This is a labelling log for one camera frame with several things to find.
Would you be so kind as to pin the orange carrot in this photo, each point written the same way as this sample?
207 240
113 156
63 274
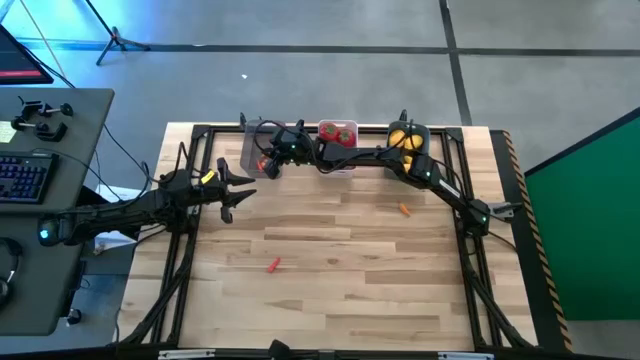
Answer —
404 209

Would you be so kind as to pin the red toy tomato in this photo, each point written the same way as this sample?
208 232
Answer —
328 131
346 137

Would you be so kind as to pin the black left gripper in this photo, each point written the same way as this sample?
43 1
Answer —
215 196

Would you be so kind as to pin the black aluminium table frame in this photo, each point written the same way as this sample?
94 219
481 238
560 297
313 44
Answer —
225 129

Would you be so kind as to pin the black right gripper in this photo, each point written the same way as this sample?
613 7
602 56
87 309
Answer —
297 150

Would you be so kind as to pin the yellow toy lemon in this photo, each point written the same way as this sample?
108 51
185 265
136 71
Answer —
416 142
397 137
407 161

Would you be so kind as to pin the black keyboard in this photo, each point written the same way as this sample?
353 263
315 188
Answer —
25 177

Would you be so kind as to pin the white metal bracket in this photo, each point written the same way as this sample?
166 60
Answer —
185 355
465 356

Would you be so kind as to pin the black headphones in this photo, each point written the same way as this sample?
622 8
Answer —
5 295

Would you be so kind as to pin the pale sticky note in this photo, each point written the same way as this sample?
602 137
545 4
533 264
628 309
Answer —
5 132

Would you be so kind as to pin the grey desk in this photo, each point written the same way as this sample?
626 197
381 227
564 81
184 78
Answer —
30 280

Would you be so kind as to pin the dark desk screen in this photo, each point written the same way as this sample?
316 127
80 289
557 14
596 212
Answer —
15 60

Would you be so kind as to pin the dark plastic basket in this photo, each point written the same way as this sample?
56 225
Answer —
395 125

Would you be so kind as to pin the grey translucent plastic basket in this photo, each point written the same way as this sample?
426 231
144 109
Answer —
248 145

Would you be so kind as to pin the green panel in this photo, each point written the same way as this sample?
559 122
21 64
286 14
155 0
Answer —
590 225

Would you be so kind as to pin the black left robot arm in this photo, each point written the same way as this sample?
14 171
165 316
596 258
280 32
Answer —
125 212

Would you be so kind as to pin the red toy chili pepper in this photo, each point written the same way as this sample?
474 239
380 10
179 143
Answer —
261 164
273 265

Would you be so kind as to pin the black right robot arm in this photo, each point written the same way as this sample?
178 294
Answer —
370 156

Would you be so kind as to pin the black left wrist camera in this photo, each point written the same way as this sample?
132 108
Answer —
207 176

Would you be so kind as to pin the white plastic basket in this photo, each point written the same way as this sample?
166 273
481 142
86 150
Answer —
338 121

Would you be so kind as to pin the white box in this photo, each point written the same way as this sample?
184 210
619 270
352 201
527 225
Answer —
115 191

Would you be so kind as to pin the black upright clip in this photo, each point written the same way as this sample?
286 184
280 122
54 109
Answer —
403 116
243 120

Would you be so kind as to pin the black yellow hazard strip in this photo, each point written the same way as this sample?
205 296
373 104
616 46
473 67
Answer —
530 270

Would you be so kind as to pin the black tripod stand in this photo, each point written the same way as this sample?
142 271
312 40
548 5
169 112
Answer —
116 37

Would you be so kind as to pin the black round knob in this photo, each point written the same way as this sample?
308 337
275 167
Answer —
74 316

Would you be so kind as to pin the black screw clamp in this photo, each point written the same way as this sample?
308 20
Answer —
64 109
47 132

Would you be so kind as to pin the black computer mouse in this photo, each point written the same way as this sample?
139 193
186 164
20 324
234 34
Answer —
45 234

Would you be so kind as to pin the black rounded object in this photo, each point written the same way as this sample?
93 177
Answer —
279 348

